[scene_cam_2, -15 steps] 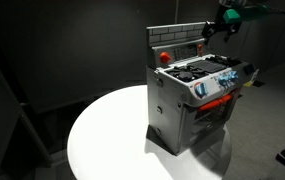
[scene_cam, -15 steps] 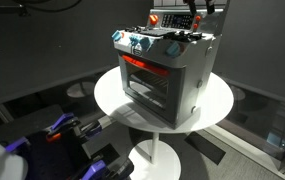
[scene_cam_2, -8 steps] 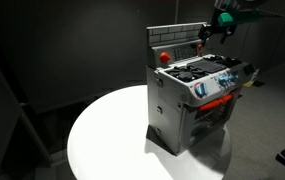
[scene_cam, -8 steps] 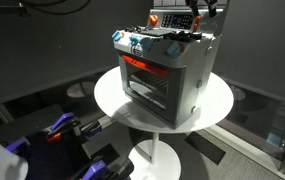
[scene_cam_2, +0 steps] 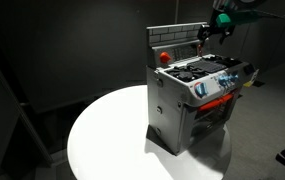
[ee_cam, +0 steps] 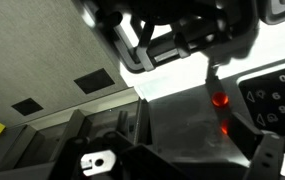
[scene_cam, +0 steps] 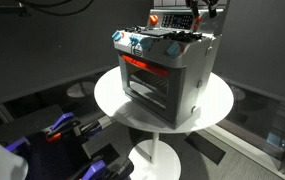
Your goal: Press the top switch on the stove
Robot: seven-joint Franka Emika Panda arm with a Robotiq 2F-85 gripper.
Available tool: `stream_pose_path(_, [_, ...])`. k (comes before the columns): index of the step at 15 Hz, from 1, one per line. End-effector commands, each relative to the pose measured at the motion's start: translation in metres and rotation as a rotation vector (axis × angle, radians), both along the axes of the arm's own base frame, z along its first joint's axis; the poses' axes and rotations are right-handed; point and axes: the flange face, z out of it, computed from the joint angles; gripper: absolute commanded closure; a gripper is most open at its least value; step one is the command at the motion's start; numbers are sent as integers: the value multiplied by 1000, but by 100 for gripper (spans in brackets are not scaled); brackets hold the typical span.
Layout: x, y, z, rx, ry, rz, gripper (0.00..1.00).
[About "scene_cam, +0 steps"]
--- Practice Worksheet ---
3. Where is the blue stove knob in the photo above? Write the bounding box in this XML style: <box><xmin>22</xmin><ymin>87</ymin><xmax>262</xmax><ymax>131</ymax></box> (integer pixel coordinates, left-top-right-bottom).
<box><xmin>166</xmin><ymin>41</ymin><xmax>182</xmax><ymax>59</ymax></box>
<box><xmin>129</xmin><ymin>35</ymin><xmax>141</xmax><ymax>47</ymax></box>
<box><xmin>111</xmin><ymin>30</ymin><xmax>123</xmax><ymax>42</ymax></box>
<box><xmin>139</xmin><ymin>37</ymin><xmax>154</xmax><ymax>52</ymax></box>

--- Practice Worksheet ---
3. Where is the grey toy stove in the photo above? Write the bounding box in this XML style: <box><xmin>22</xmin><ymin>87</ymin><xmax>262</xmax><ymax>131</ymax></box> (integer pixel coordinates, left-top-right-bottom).
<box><xmin>111</xmin><ymin>0</ymin><xmax>231</xmax><ymax>130</ymax></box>

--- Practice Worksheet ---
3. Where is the black keypad panel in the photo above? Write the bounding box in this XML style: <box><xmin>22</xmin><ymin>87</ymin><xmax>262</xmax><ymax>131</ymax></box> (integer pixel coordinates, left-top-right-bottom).
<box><xmin>161</xmin><ymin>13</ymin><xmax>194</xmax><ymax>30</ymax></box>

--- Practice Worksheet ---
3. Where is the black burner grate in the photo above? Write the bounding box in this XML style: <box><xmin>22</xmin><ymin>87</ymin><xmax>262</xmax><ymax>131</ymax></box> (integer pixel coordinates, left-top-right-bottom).
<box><xmin>125</xmin><ymin>26</ymin><xmax>204</xmax><ymax>43</ymax></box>

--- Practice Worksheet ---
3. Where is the red round timer knob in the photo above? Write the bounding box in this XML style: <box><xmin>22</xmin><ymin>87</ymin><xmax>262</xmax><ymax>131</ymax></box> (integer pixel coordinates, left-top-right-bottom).
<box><xmin>148</xmin><ymin>14</ymin><xmax>160</xmax><ymax>27</ymax></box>

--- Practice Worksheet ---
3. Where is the grey oven door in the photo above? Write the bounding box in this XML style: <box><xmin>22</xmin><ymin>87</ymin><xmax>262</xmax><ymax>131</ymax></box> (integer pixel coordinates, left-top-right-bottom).
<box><xmin>117</xmin><ymin>52</ymin><xmax>186</xmax><ymax>130</ymax></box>

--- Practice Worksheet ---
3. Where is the black floor mat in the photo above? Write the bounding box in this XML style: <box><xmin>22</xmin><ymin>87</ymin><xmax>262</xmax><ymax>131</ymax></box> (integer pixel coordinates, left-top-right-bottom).
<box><xmin>183</xmin><ymin>131</ymin><xmax>227</xmax><ymax>166</ymax></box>

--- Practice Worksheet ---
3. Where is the purple clamp with orange trigger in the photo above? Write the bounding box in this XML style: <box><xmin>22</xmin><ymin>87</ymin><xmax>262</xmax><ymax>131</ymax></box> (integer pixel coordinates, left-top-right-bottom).
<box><xmin>45</xmin><ymin>112</ymin><xmax>82</xmax><ymax>144</ymax></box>

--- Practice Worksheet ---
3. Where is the purple black bar clamp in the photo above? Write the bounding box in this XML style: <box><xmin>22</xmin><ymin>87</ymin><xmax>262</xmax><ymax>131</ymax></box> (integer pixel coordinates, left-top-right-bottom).
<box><xmin>69</xmin><ymin>157</ymin><xmax>135</xmax><ymax>180</ymax></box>

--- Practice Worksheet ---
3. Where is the red oven door handle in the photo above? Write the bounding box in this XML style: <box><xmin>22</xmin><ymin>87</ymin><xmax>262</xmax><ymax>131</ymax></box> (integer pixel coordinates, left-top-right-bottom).
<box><xmin>121</xmin><ymin>54</ymin><xmax>171</xmax><ymax>77</ymax></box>

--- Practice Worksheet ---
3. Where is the black hanging cable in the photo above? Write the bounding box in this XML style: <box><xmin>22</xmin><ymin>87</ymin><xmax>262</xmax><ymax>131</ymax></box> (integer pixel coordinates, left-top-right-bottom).
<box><xmin>15</xmin><ymin>0</ymin><xmax>96</xmax><ymax>17</ymax></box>

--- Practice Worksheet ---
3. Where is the white table pedestal base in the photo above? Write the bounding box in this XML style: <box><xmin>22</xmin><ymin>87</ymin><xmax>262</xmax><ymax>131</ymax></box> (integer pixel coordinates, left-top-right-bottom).
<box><xmin>127</xmin><ymin>131</ymin><xmax>182</xmax><ymax>180</ymax></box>

